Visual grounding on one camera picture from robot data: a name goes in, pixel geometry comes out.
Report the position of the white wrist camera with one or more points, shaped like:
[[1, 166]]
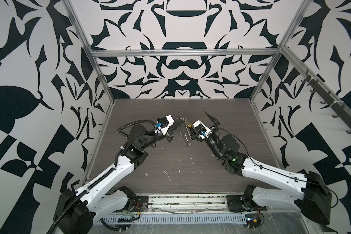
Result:
[[201, 130], [163, 124]]

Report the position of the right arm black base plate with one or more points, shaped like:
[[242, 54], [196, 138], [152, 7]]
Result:
[[239, 204]]

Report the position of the small circuit board with wires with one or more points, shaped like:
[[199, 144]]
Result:
[[254, 220]]

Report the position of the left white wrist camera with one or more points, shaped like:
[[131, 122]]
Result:
[[163, 124]]

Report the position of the metal disc with key rings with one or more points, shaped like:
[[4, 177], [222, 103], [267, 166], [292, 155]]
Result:
[[184, 130]]

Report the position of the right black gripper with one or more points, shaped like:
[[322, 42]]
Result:
[[217, 128]]

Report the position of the black wall hook rack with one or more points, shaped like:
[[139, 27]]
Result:
[[330, 99]]

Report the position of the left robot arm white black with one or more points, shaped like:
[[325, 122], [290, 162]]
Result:
[[78, 210]]

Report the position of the white slotted cable duct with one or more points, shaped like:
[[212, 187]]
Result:
[[147, 219]]

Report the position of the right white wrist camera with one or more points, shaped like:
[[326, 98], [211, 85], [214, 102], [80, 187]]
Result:
[[201, 130]]

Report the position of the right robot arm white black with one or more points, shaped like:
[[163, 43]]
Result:
[[306, 192]]

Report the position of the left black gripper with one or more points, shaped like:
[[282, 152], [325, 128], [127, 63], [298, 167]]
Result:
[[169, 131]]

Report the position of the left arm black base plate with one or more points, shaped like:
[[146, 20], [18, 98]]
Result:
[[136, 204]]

